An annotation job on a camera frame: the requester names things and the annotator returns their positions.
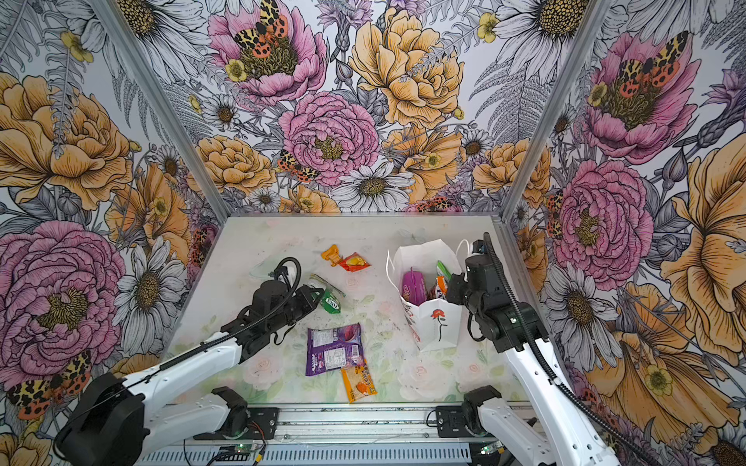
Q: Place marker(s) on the left aluminium frame post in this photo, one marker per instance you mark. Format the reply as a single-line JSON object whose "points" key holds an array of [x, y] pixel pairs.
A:
{"points": [[117, 28]]}

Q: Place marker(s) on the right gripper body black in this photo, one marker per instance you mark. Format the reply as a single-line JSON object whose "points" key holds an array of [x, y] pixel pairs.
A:
{"points": [[459, 292]]}

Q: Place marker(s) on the narrow orange snack packet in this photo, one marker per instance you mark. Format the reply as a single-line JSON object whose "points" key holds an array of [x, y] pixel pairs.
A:
{"points": [[358, 383]]}

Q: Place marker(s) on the purple snack packet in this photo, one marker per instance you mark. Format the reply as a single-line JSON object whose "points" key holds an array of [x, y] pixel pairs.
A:
{"points": [[333, 349]]}

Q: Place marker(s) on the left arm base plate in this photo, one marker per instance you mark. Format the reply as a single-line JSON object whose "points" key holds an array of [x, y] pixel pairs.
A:
{"points": [[252, 423]]}

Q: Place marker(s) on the green chips bag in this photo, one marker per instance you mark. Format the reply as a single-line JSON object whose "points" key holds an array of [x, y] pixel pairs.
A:
{"points": [[443, 271]]}

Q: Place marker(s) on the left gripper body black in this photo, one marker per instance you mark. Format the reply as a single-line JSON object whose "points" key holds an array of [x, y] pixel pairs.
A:
{"points": [[297, 305]]}

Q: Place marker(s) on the aluminium front rail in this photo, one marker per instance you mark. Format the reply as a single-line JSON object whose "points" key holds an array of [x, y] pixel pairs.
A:
{"points": [[361, 425]]}

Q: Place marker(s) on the large orange snack bag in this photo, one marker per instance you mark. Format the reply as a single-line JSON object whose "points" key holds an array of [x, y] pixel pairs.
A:
{"points": [[441, 288]]}

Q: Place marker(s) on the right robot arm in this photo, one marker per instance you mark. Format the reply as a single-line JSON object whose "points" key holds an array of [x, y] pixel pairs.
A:
{"points": [[515, 331]]}

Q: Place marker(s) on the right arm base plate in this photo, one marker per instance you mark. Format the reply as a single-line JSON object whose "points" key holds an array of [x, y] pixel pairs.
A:
{"points": [[457, 422]]}

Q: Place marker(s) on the magenta snack bag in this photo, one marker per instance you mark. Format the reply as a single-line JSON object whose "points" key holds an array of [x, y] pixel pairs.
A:
{"points": [[414, 290]]}

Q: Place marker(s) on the aluminium frame post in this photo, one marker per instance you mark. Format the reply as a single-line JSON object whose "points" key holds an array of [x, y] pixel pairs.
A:
{"points": [[117, 28], [582, 46]]}

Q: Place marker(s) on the small red snack packet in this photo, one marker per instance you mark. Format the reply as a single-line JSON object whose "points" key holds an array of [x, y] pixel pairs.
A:
{"points": [[354, 263]]}

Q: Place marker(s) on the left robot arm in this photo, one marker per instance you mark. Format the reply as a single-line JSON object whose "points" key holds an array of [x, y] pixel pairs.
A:
{"points": [[119, 420]]}

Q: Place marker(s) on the small orange snack packet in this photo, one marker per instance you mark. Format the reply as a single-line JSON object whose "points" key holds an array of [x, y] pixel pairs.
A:
{"points": [[332, 255]]}

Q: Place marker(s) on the white floral paper bag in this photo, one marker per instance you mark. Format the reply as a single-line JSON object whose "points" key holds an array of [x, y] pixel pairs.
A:
{"points": [[436, 323]]}

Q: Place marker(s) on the green white snack packet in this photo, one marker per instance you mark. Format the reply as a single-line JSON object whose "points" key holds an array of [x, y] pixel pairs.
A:
{"points": [[332, 298]]}

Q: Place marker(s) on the right aluminium frame post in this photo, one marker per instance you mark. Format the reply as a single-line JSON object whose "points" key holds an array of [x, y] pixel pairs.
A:
{"points": [[582, 46]]}

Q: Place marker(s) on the green circuit board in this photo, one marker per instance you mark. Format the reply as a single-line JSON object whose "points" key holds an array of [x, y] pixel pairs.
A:
{"points": [[240, 453]]}

